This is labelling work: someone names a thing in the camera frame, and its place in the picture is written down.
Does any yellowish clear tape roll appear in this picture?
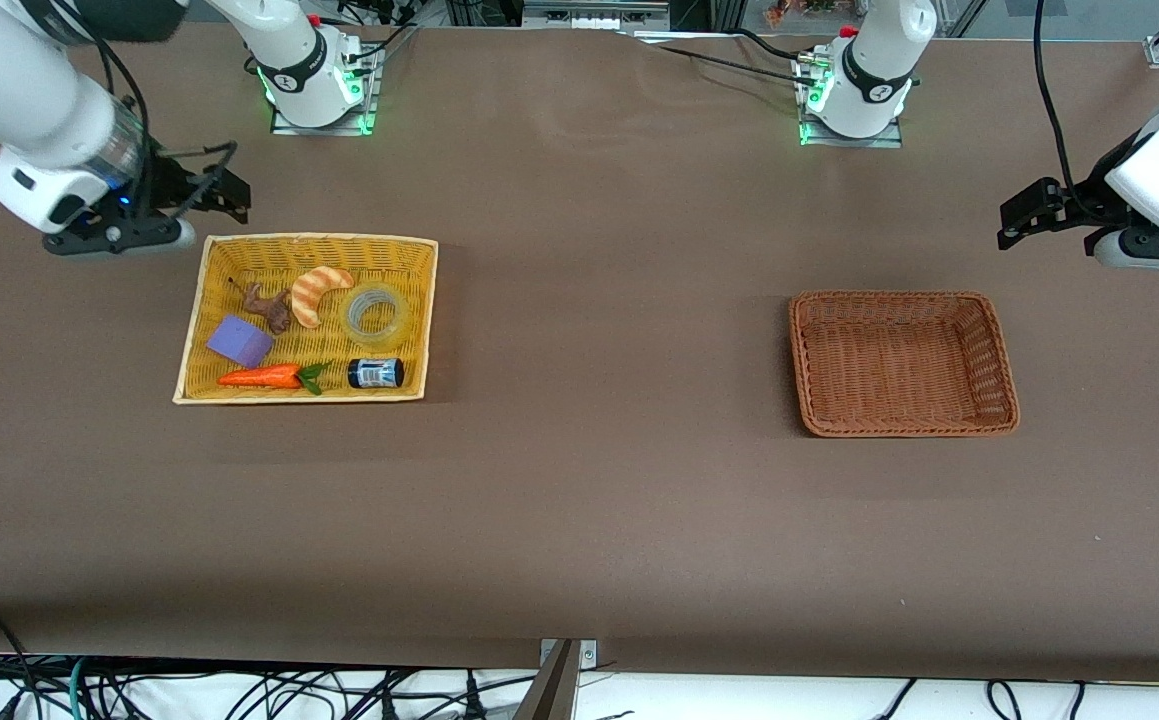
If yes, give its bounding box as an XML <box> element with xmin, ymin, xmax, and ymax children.
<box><xmin>341</xmin><ymin>282</ymin><xmax>412</xmax><ymax>343</ymax></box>

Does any brown toy animal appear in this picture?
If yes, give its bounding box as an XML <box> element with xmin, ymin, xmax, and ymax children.
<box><xmin>228</xmin><ymin>277</ymin><xmax>293</xmax><ymax>336</ymax></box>

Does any toy croissant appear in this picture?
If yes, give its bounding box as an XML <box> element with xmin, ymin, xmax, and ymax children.
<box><xmin>291</xmin><ymin>267</ymin><xmax>356</xmax><ymax>330</ymax></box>

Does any purple block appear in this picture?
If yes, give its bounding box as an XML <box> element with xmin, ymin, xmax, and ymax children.
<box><xmin>206</xmin><ymin>315</ymin><xmax>276</xmax><ymax>369</ymax></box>

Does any yellow wicker basket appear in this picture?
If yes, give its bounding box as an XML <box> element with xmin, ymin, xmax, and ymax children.
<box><xmin>172</xmin><ymin>232</ymin><xmax>440</xmax><ymax>406</ymax></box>

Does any orange toy carrot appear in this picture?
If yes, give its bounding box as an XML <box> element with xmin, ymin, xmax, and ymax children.
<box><xmin>216</xmin><ymin>362</ymin><xmax>332</xmax><ymax>396</ymax></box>

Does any brown wicker basket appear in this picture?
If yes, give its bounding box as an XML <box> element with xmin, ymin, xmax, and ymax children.
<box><xmin>789</xmin><ymin>290</ymin><xmax>1022</xmax><ymax>439</ymax></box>

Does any small black jar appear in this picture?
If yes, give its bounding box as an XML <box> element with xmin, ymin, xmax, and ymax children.
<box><xmin>347</xmin><ymin>357</ymin><xmax>406</xmax><ymax>390</ymax></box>

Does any grey metal equipment box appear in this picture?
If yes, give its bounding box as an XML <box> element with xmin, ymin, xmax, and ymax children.
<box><xmin>522</xmin><ymin>0</ymin><xmax>671</xmax><ymax>31</ymax></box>

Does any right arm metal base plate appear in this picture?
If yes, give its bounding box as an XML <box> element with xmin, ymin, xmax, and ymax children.
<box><xmin>269</xmin><ymin>45</ymin><xmax>381</xmax><ymax>137</ymax></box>

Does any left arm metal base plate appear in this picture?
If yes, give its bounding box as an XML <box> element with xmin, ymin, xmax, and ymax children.
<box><xmin>797</xmin><ymin>55</ymin><xmax>905</xmax><ymax>149</ymax></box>

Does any short black table cable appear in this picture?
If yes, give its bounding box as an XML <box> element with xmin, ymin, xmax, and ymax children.
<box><xmin>734</xmin><ymin>28</ymin><xmax>806</xmax><ymax>61</ymax></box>

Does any long black table cable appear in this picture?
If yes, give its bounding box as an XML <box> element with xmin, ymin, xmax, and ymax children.
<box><xmin>654</xmin><ymin>44</ymin><xmax>820</xmax><ymax>87</ymax></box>

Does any green floor cable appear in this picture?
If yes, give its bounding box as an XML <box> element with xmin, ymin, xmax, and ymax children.
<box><xmin>64</xmin><ymin>655</ymin><xmax>92</xmax><ymax>720</ymax></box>

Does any silver table edge bracket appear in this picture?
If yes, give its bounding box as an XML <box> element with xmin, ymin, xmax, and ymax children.
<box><xmin>539</xmin><ymin>638</ymin><xmax>600</xmax><ymax>669</ymax></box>

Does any dark brown post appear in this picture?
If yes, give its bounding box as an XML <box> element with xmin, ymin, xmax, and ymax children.
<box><xmin>514</xmin><ymin>640</ymin><xmax>582</xmax><ymax>720</ymax></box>

